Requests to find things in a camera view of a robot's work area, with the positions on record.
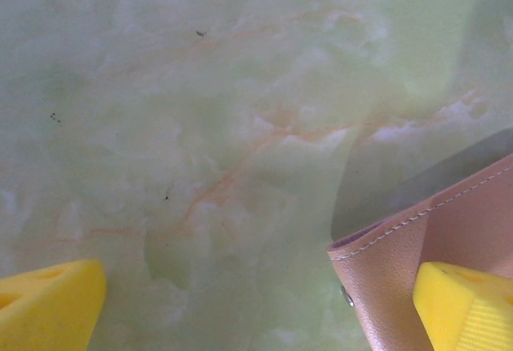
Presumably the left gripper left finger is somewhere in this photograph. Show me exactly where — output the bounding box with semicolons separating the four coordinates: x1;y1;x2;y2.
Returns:
0;258;108;351

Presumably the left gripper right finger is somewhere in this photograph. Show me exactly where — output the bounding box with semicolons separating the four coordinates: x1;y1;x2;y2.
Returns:
412;261;513;351

